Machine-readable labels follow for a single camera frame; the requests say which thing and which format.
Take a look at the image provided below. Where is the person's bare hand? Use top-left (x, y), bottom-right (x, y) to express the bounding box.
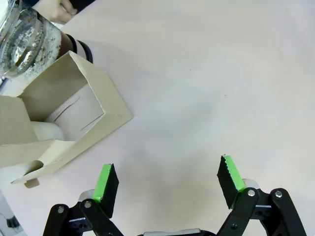
top-left (46, 0), bottom-right (77, 25)

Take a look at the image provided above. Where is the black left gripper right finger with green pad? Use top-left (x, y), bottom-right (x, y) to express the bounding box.
top-left (216, 154), bottom-right (308, 236)

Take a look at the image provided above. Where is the clear glass pitcher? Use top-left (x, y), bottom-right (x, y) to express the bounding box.
top-left (0, 0), bottom-right (63, 80)

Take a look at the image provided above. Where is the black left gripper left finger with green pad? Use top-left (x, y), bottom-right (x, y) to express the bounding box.
top-left (43, 163), bottom-right (121, 236)

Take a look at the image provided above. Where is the brown cardboard cup carrier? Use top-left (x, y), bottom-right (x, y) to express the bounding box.
top-left (0, 50), bottom-right (134, 189)

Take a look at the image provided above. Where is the white paper cup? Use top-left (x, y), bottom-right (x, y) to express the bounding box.
top-left (30, 120), bottom-right (65, 142)

